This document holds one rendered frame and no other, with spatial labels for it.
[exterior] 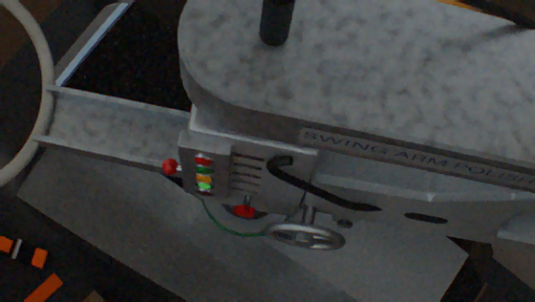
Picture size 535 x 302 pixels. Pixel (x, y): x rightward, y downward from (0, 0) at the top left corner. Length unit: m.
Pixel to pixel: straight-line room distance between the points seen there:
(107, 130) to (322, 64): 0.72
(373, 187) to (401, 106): 0.32
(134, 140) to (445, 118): 0.79
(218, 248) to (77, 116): 0.49
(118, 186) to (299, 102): 1.01
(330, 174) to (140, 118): 0.50
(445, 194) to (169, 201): 0.80
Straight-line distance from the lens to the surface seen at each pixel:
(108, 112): 1.79
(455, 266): 2.03
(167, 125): 1.77
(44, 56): 1.81
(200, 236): 2.03
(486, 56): 1.22
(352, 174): 1.43
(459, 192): 1.42
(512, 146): 1.18
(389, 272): 1.99
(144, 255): 2.13
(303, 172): 1.36
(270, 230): 1.56
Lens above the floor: 2.73
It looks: 73 degrees down
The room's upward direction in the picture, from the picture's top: 12 degrees clockwise
